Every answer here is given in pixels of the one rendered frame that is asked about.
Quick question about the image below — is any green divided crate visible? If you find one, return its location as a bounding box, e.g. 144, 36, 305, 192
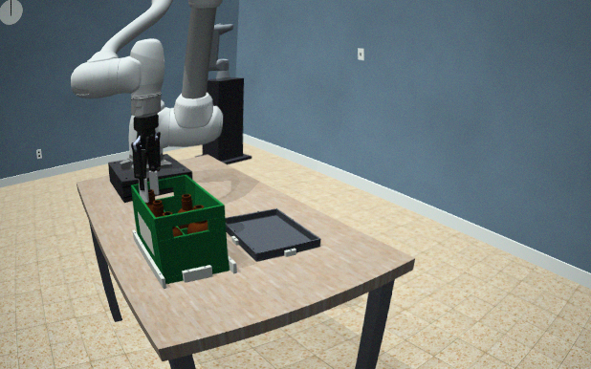
131, 175, 230, 284

